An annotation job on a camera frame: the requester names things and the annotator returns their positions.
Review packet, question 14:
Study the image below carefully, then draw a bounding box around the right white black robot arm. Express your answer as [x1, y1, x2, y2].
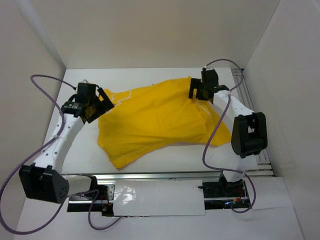
[188, 67, 268, 196]

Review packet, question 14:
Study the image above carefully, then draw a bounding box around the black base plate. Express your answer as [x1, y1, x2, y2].
[198, 180, 251, 210]
[66, 181, 116, 217]

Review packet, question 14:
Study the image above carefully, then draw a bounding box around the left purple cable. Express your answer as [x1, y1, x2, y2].
[0, 74, 123, 236]

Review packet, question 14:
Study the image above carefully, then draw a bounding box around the purple cable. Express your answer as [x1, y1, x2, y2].
[202, 58, 258, 214]
[0, 74, 123, 236]

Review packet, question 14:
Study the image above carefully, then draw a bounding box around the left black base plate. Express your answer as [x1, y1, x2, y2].
[66, 181, 116, 217]

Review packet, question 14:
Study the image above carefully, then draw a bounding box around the yellow pillowcase with white print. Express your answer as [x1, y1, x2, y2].
[97, 77, 231, 169]

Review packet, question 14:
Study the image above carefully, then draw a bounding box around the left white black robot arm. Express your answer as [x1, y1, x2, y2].
[18, 82, 114, 204]

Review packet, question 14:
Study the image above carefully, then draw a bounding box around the aluminium rail right side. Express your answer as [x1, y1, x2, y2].
[231, 62, 275, 177]

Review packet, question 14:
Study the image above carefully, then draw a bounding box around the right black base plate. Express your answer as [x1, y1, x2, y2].
[198, 180, 251, 210]

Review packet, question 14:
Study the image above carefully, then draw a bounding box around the white cover plate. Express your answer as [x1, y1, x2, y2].
[113, 180, 206, 217]

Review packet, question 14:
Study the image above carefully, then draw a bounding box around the aluminium rail front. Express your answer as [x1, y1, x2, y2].
[62, 171, 226, 182]

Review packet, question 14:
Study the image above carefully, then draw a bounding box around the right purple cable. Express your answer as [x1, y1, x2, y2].
[202, 58, 258, 214]

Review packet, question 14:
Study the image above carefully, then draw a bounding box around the aluminium rail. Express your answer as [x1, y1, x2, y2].
[231, 62, 275, 177]
[62, 171, 226, 182]

